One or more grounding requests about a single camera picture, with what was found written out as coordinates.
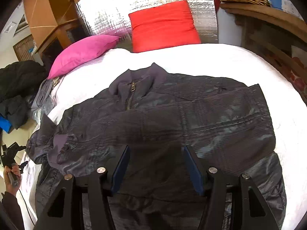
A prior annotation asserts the grey folded garment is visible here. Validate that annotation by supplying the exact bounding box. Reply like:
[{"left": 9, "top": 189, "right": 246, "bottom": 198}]
[{"left": 30, "top": 77, "right": 61, "bottom": 125}]

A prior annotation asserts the white embossed bedspread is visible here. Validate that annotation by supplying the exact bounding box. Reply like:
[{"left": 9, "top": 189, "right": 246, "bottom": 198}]
[{"left": 19, "top": 43, "right": 307, "bottom": 230}]

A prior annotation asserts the magenta pillow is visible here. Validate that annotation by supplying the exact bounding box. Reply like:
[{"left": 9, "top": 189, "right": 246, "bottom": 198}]
[{"left": 48, "top": 35, "right": 119, "bottom": 80}]

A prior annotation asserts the silver foil insulation sheet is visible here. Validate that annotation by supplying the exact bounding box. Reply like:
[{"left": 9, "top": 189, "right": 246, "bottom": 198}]
[{"left": 76, "top": 0, "right": 218, "bottom": 51}]

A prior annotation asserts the dark navy quilted jacket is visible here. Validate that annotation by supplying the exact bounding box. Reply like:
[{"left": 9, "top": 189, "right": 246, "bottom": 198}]
[{"left": 26, "top": 64, "right": 287, "bottom": 229}]

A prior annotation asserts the red pillow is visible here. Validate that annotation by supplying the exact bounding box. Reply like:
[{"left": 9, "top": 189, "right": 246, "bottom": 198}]
[{"left": 129, "top": 0, "right": 201, "bottom": 53}]

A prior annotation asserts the pile of black clothes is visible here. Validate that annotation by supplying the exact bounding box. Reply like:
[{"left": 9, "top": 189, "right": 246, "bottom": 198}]
[{"left": 1, "top": 60, "right": 48, "bottom": 129}]

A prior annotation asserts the blue cloth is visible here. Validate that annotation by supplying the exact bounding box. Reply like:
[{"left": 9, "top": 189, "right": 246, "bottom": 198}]
[{"left": 0, "top": 116, "right": 12, "bottom": 133}]

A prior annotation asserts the dark sleeved left forearm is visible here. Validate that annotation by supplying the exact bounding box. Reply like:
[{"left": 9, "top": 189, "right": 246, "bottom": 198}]
[{"left": 2, "top": 192, "right": 24, "bottom": 230}]

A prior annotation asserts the wooden shelf unit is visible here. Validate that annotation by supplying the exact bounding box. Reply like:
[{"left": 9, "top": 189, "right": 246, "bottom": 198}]
[{"left": 220, "top": 3, "right": 306, "bottom": 101}]

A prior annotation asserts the brown wooden nightstand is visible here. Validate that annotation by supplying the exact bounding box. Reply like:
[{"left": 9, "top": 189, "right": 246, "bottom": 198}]
[{"left": 36, "top": 19, "right": 88, "bottom": 59}]

